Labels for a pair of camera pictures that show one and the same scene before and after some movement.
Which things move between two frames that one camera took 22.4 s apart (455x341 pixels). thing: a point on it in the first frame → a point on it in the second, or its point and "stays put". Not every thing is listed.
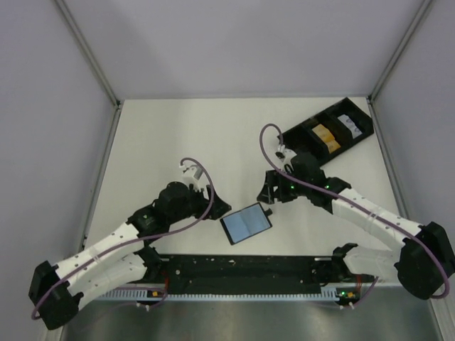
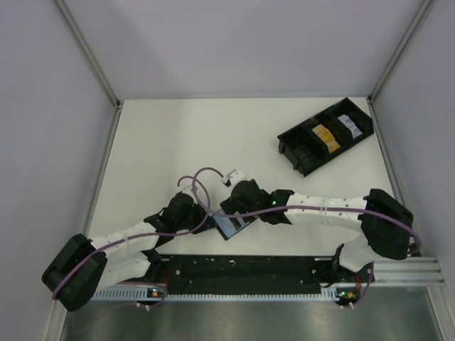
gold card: [332, 145] stays put
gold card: [324, 134] stays put
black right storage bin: [329, 118] stays put
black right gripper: [279, 190] → [229, 207]
